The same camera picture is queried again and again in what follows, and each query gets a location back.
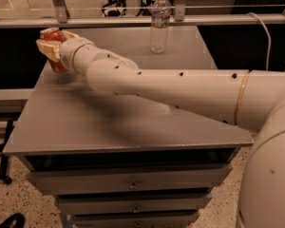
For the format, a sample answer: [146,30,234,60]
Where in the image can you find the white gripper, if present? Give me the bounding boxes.
[36,29,94,74]

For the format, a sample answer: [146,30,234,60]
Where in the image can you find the red coke can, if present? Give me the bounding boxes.
[37,28,67,73]

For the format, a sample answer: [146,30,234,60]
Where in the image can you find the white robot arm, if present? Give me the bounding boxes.
[36,31,285,228]

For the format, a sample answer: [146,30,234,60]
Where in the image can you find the black office chair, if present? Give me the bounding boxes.
[102,0,151,17]

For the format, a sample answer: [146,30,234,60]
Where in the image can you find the clear plastic water bottle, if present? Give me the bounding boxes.
[150,0,171,53]

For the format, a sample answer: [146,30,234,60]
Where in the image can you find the grey drawer cabinet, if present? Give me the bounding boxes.
[2,26,255,228]

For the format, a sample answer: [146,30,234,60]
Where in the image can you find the black table leg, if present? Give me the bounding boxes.
[0,120,14,186]

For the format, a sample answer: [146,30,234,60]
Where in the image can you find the top grey drawer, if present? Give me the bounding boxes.
[28,164,233,196]

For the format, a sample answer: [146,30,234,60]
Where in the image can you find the grey drawer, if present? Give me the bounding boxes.
[56,193,212,215]
[28,164,233,196]
[74,210,200,228]

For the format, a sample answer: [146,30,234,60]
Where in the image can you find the middle grey drawer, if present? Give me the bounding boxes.
[56,193,212,215]

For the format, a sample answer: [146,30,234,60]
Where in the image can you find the black shoe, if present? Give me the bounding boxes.
[0,213,26,228]

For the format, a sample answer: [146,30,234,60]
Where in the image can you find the bottom grey drawer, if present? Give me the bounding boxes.
[74,210,200,228]

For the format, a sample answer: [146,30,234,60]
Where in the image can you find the grey metal railing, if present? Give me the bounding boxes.
[0,0,285,28]

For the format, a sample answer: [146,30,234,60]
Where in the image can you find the white cable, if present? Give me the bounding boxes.
[246,11,273,72]

